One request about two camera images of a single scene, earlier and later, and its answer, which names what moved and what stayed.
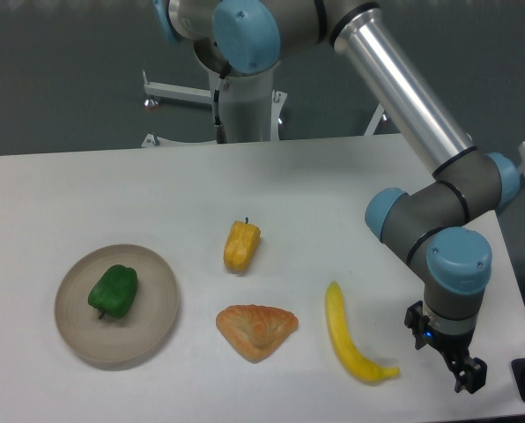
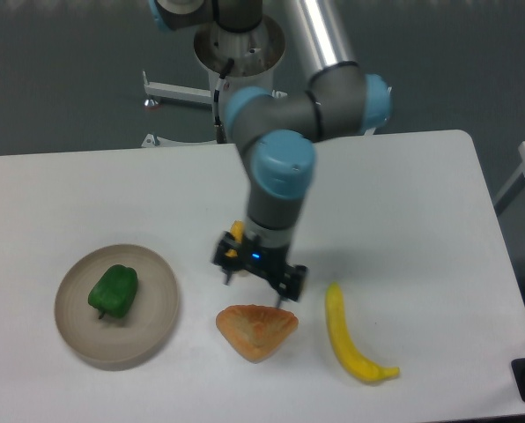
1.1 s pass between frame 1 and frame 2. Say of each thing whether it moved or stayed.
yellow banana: stayed
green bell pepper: stayed
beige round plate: stayed
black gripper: moved
